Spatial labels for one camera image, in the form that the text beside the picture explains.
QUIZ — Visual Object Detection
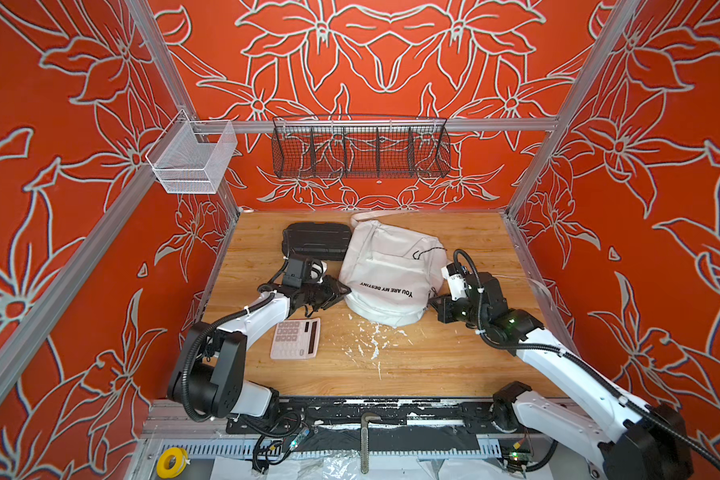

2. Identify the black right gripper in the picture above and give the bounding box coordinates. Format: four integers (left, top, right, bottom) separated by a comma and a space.
427, 291, 492, 330

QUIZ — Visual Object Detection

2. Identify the pink calculator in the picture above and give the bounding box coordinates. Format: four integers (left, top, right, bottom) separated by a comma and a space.
270, 318, 321, 360

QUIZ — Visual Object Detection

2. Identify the white student backpack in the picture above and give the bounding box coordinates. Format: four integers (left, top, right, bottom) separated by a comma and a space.
339, 211, 448, 328

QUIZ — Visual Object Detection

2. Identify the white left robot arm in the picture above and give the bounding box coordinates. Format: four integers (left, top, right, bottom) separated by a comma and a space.
167, 255, 351, 423

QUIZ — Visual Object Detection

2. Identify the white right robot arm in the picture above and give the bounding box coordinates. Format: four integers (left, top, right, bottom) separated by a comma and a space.
430, 249, 720, 479

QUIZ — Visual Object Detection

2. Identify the black plastic tool case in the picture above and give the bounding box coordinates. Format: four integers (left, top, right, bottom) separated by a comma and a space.
281, 222, 352, 261

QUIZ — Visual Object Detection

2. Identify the yellow tape roll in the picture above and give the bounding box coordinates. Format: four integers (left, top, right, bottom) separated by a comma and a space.
155, 447, 190, 479

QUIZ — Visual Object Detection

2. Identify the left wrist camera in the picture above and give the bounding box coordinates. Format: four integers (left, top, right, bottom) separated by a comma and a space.
308, 260, 327, 283

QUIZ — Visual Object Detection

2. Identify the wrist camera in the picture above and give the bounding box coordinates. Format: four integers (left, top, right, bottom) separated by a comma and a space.
308, 260, 327, 283
441, 263, 467, 301

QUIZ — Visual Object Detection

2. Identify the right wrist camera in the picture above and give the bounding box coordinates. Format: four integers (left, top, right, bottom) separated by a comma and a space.
441, 263, 467, 301

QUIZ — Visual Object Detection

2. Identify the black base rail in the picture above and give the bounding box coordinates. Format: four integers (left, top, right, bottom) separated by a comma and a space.
226, 395, 547, 436

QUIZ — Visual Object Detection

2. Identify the metal clamp handle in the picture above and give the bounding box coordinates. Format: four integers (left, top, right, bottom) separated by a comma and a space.
360, 412, 381, 475

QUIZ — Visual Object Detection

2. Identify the black wire wall basket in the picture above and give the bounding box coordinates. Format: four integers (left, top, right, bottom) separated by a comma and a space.
271, 114, 452, 180

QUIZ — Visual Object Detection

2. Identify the white wire wall basket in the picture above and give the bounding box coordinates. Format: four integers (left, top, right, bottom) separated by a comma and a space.
146, 110, 238, 194

